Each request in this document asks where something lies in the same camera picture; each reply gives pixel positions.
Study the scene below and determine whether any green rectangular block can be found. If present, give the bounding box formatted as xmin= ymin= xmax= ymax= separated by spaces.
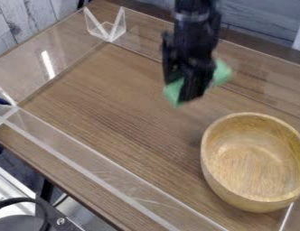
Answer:
xmin=163 ymin=60 xmax=231 ymax=107

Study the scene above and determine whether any clear acrylic corner bracket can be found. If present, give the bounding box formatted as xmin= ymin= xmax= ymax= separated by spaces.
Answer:
xmin=83 ymin=7 xmax=126 ymax=43

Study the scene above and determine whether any black table leg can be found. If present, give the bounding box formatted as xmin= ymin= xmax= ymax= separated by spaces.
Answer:
xmin=40 ymin=180 xmax=55 ymax=202

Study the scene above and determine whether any black cable loop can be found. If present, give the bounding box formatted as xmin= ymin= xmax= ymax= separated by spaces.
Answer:
xmin=0 ymin=197 xmax=54 ymax=231

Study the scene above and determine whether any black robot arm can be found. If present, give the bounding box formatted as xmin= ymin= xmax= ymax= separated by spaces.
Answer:
xmin=162 ymin=0 xmax=221 ymax=106

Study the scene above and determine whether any black metal bracket with screw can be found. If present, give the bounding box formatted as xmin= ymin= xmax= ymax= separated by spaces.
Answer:
xmin=46 ymin=205 xmax=84 ymax=231

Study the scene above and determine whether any light wooden bowl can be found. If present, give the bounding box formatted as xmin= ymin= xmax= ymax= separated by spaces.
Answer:
xmin=201 ymin=112 xmax=300 ymax=213

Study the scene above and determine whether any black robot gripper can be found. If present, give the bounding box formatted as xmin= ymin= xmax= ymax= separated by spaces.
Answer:
xmin=162 ymin=13 xmax=221 ymax=103

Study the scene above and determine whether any blue object at left edge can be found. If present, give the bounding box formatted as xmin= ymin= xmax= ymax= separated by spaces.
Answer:
xmin=0 ymin=98 xmax=11 ymax=105

